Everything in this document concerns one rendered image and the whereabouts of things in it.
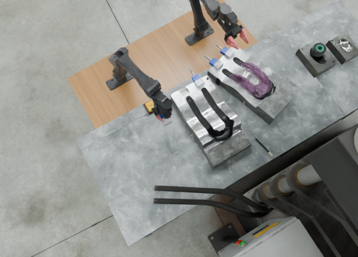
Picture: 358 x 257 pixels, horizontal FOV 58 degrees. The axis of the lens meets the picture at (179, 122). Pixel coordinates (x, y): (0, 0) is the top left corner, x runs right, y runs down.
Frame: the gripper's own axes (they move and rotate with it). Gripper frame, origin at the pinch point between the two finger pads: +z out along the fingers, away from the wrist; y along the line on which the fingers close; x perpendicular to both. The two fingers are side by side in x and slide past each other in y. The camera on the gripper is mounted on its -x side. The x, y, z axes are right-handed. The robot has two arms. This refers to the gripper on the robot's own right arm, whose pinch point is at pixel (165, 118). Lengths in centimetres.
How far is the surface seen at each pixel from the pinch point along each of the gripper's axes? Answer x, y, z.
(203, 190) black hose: -37.2, -1.7, 25.3
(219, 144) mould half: -19.5, 20.5, 20.1
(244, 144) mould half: -25.9, 32.7, 23.2
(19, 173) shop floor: 90, -118, 63
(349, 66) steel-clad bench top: -15, 121, 23
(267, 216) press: -59, 23, 48
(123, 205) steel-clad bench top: -18, -44, 27
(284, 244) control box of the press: -94, 7, -10
